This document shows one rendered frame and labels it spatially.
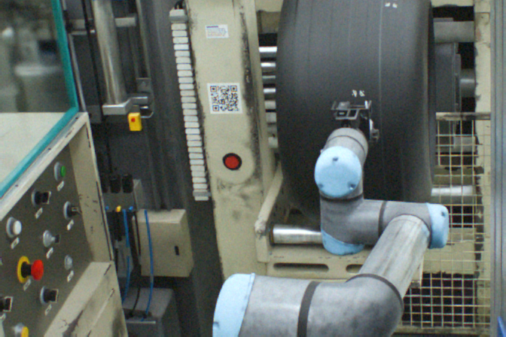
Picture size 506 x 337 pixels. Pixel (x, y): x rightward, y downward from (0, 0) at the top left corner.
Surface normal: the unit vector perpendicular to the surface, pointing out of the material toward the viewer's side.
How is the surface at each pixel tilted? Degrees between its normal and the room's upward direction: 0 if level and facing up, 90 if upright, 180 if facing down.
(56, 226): 90
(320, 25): 40
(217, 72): 90
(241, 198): 90
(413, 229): 34
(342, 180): 85
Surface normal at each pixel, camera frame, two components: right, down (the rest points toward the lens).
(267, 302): -0.25, -0.58
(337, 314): 0.11, -0.43
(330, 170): -0.21, 0.35
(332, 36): -0.21, -0.34
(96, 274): -0.10, -0.91
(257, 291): -0.18, -0.77
